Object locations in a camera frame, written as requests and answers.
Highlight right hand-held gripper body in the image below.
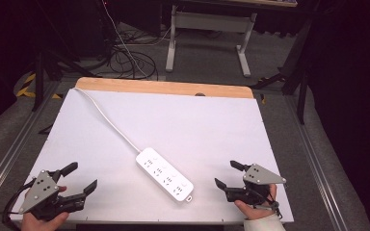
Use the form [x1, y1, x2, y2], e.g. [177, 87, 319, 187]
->
[225, 163, 287, 207]

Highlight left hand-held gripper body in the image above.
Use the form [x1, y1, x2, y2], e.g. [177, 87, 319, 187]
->
[18, 169, 88, 222]

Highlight white power strip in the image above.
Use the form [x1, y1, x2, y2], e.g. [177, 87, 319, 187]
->
[135, 146, 195, 203]

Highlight person's right hand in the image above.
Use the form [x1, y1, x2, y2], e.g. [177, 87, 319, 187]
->
[233, 183, 278, 221]

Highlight person's left hand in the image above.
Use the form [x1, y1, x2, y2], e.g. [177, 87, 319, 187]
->
[20, 185, 70, 231]

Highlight white table mat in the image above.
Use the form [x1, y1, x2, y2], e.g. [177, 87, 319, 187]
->
[9, 88, 295, 225]

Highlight black tripod stand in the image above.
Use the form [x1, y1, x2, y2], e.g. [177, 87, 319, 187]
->
[31, 44, 102, 113]

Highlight black metal stand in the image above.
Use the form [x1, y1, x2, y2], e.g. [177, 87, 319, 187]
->
[251, 17, 314, 125]

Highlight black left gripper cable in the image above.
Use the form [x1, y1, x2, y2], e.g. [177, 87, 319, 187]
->
[1, 178, 37, 226]

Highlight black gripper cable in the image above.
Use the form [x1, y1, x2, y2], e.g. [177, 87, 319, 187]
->
[1, 178, 37, 226]
[253, 189, 284, 220]

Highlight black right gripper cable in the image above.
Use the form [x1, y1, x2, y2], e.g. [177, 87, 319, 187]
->
[253, 189, 284, 220]

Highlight aluminium floor rail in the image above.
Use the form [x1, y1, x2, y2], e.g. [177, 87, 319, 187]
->
[0, 80, 63, 208]
[284, 95, 350, 231]

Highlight white power strip cord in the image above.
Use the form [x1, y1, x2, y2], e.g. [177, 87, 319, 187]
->
[72, 87, 142, 154]

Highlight black floor cables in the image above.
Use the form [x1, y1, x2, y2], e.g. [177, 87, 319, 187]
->
[107, 30, 159, 81]

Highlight thin white floor cable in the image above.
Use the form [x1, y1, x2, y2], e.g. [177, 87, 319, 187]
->
[101, 0, 150, 79]

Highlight white metal desk frame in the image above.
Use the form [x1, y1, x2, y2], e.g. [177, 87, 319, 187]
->
[165, 4, 258, 78]

